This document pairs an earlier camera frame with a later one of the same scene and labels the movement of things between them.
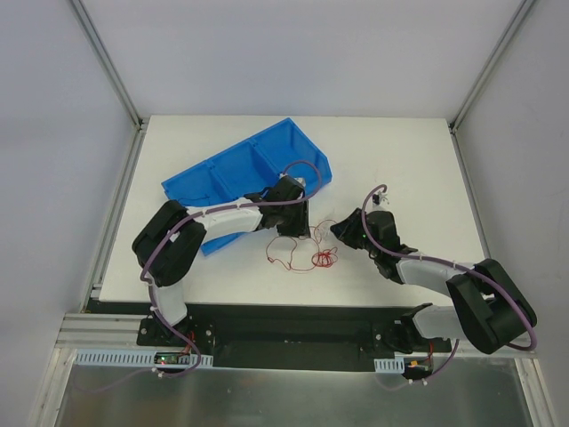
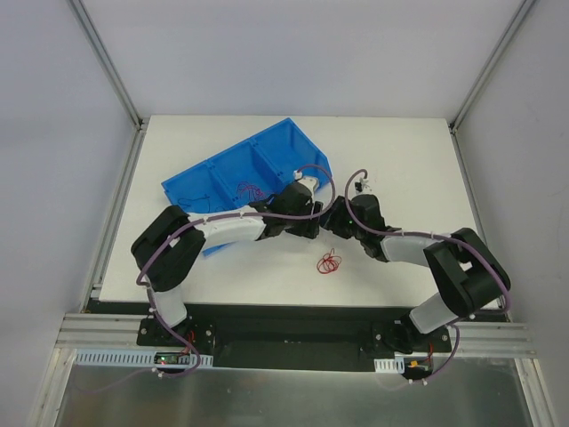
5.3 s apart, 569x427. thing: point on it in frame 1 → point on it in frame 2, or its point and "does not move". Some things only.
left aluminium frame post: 140,124 does not move
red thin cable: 325,258 → 246,190
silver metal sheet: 461,392 does not move
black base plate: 305,336 does not move
